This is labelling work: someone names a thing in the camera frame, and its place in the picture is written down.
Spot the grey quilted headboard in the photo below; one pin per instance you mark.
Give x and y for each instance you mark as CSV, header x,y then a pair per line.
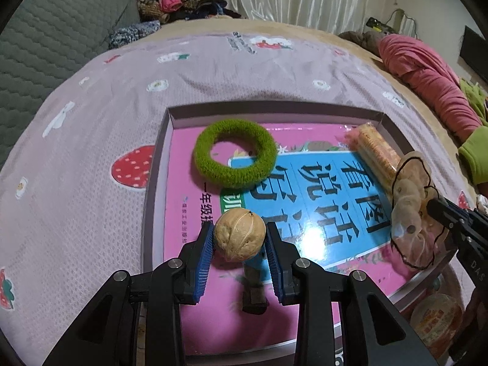
x,y
57,26

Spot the dark brown garment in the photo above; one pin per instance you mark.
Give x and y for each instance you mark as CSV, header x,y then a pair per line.
x,y
360,42

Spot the pink and blue book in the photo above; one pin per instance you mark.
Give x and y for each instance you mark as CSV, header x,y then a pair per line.
x,y
183,183

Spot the dark blue patterned pillow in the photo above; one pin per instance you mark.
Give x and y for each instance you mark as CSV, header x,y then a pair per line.
x,y
133,33

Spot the beige mesh scrunchie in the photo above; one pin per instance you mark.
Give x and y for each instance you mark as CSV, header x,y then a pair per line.
x,y
410,217

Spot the grey cardboard box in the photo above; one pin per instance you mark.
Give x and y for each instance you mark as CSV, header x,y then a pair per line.
x,y
154,198

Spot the black television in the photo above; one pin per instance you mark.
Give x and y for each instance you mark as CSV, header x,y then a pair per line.
x,y
474,47

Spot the black and yellow object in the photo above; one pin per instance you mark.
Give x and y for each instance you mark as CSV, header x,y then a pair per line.
x,y
377,25

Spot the pink quilt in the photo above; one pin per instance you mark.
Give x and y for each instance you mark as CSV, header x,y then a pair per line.
x,y
427,72

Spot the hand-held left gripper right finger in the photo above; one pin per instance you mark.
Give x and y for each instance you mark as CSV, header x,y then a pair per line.
x,y
275,270

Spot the large biscuit packet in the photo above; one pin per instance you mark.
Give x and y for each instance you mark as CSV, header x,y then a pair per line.
x,y
375,152

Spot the small biscuit packet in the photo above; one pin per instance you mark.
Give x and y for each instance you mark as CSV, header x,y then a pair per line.
x,y
436,316

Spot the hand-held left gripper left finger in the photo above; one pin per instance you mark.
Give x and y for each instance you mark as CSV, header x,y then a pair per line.
x,y
204,263

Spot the metal chair frame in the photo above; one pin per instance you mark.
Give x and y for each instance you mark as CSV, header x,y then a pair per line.
x,y
402,23

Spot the green blanket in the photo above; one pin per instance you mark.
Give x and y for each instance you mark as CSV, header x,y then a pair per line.
x,y
474,152

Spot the purple strawberry print bedsheet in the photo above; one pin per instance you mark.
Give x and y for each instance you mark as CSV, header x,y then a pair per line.
x,y
95,122

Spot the walnut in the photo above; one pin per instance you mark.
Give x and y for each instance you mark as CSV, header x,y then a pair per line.
x,y
239,236

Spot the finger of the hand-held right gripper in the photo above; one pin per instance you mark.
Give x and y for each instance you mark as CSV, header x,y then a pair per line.
x,y
444,209

